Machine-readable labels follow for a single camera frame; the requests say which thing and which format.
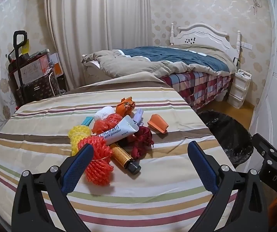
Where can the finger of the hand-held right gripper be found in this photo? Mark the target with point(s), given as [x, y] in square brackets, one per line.
[261, 142]

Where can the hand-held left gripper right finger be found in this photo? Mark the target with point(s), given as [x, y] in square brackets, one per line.
[202, 166]

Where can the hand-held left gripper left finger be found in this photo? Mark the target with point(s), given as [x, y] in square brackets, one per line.
[78, 166]

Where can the red foam fruit net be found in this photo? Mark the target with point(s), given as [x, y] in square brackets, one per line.
[99, 164]

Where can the yellow foam fruit net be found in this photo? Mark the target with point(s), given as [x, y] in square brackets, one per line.
[79, 134]

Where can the bin with black liner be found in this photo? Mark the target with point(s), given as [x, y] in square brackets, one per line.
[228, 135]

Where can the amber bottle with black cap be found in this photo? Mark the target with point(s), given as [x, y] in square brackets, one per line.
[122, 156]

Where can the orange-red plastic bag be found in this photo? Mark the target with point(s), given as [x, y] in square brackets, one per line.
[107, 123]

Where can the white squeeze tube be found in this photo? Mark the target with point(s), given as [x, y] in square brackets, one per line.
[121, 131]

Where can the white plastic bag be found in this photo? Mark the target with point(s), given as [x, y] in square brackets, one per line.
[103, 113]

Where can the dark red paper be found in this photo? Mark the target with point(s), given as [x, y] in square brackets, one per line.
[142, 140]

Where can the orange wrapper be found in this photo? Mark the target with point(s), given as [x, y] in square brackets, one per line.
[126, 106]

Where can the striped tablecloth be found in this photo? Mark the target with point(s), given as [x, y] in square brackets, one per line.
[44, 125]

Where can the white plastic drawer unit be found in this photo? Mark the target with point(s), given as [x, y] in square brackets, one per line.
[240, 87]

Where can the small white waste bin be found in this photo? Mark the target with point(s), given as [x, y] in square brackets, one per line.
[222, 95]

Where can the white wardrobe door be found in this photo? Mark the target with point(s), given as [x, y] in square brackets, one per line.
[274, 65]

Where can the plaid bed sheet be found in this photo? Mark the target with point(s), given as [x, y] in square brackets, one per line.
[196, 87]

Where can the white and orange box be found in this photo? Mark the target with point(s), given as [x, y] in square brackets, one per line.
[56, 64]

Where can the brown cardboard box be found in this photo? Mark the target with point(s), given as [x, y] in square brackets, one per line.
[32, 70]

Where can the blue and beige duvet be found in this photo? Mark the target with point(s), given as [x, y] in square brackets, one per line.
[153, 58]

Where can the white bed headboard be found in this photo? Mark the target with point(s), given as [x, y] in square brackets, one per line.
[201, 35]

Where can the black hand trolley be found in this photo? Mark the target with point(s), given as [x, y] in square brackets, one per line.
[20, 53]

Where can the cream curtain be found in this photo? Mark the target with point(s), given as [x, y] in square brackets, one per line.
[92, 24]

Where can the white wall switch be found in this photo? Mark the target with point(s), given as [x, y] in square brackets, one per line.
[246, 46]

